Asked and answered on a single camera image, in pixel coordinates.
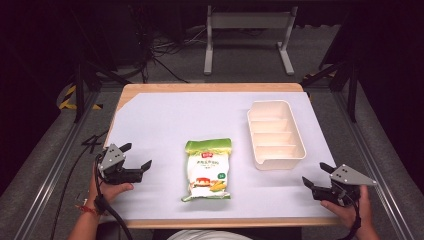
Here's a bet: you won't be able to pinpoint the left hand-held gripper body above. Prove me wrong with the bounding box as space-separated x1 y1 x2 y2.
96 143 144 186

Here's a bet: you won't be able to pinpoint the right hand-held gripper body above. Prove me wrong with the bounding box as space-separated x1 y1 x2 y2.
311 163 377 207

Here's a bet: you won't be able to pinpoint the beige divided plastic container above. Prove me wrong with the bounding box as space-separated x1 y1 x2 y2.
246 99 307 171

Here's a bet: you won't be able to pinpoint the green and white snack bag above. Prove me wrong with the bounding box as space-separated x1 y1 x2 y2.
181 137 233 203

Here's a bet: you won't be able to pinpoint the person's left hand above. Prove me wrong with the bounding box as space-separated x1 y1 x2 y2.
87 168 135 210

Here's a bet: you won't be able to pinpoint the person's right hand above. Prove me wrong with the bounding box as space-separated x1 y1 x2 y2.
320 185 373 232

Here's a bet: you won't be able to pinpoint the white table mat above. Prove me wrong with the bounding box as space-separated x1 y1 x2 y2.
104 91 338 222

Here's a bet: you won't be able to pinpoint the black tripod stand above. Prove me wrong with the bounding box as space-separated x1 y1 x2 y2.
299 9 371 124
68 9 133 124

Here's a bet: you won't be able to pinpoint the yellow and black hazard tape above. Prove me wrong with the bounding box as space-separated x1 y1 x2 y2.
58 84 103 111

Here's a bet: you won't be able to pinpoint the person's white clothing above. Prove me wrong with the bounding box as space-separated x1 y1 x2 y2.
166 229 254 240

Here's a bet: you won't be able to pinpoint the wooden table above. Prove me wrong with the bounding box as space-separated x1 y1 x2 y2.
103 82 342 230

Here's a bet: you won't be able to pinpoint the aluminium floor rail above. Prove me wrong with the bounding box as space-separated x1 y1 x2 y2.
13 89 101 240
331 89 416 240

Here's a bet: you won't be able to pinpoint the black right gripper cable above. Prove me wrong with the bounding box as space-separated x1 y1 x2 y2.
338 192 364 240

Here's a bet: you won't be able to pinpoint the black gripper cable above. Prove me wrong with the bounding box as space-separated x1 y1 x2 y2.
338 192 364 240
94 154 134 240

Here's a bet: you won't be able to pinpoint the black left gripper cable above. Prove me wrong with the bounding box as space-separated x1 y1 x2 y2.
94 154 134 240

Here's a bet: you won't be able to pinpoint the red string bracelet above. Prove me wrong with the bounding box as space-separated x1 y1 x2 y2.
75 204 100 216

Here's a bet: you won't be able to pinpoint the bundle of black floor cables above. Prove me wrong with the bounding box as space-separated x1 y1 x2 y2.
131 6 208 84

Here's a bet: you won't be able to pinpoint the white metal stand frame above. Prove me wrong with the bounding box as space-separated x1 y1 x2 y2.
203 4 300 77

